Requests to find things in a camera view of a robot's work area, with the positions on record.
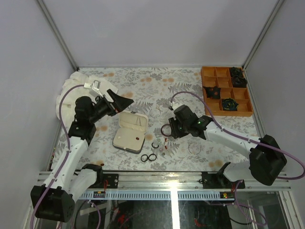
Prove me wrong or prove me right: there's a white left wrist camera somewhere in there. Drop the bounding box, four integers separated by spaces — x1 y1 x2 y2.
83 80 104 97

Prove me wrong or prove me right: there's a dark fabric flower in tray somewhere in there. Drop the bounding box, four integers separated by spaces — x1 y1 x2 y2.
229 67 247 88

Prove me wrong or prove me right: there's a wooden compartment tray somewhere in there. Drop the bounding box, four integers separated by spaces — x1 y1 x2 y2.
201 66 253 117

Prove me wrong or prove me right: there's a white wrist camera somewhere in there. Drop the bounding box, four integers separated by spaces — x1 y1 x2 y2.
83 80 104 97
169 102 183 111

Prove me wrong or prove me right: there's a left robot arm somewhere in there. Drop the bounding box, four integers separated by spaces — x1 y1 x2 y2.
30 89 134 222

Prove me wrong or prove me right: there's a silver hoop bangle right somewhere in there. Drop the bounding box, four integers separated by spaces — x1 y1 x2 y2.
188 143 202 155

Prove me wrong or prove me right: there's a dark flower with blue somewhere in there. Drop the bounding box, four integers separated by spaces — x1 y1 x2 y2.
221 98 239 111

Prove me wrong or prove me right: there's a cream navy jewelry box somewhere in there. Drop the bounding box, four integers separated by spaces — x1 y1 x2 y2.
112 111 149 154

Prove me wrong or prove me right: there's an aluminium mounting rail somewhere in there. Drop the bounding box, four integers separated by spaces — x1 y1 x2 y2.
38 170 293 201

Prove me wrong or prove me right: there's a twisted silver bangle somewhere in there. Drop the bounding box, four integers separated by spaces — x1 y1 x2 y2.
149 107 163 118

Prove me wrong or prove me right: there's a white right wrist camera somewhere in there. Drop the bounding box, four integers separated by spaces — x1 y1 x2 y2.
169 102 183 111

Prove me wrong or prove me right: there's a floral patterned tablecloth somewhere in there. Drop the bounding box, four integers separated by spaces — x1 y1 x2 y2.
50 66 270 172

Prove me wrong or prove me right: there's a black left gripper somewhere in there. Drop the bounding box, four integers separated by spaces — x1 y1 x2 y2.
90 90 134 125

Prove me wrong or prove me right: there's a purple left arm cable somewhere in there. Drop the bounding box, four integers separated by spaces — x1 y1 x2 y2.
28 84 92 229

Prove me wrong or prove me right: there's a white crumpled cloth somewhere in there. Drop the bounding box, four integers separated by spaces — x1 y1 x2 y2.
56 72 118 128

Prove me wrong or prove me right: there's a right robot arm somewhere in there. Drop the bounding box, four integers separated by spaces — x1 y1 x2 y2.
169 104 287 188

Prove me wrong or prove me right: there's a dark purple bangle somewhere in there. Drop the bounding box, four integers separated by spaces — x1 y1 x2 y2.
160 124 171 137

